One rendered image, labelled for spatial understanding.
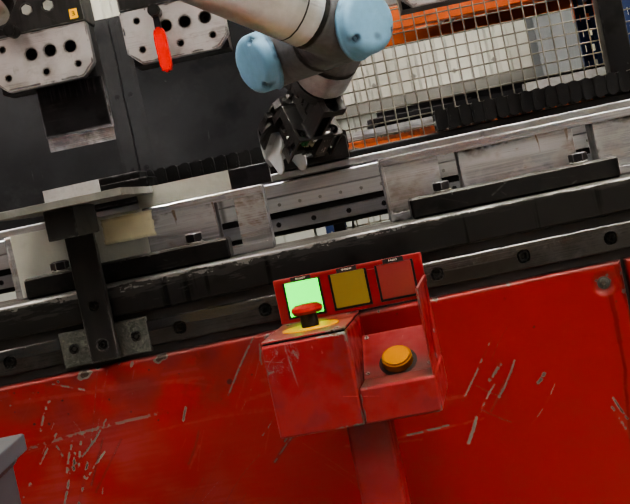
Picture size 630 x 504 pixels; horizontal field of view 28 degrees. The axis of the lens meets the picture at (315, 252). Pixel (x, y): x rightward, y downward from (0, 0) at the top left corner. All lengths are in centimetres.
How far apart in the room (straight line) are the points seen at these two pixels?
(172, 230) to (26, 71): 31
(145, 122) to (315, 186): 44
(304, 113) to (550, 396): 52
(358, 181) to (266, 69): 62
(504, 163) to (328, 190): 37
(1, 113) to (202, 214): 71
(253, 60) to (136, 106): 90
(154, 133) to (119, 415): 78
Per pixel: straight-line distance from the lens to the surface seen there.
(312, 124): 170
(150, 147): 240
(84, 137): 191
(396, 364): 155
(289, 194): 210
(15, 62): 189
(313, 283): 164
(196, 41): 185
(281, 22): 140
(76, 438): 180
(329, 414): 151
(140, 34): 186
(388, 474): 158
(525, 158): 186
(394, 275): 163
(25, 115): 245
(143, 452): 178
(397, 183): 184
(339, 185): 210
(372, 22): 143
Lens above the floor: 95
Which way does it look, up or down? 3 degrees down
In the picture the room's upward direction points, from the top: 12 degrees counter-clockwise
